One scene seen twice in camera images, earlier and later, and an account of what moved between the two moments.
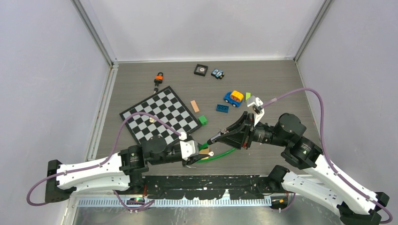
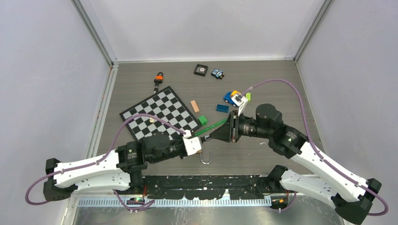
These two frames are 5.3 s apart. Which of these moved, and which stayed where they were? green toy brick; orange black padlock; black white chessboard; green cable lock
Moved: green cable lock
Stayed: orange black padlock; black white chessboard; green toy brick
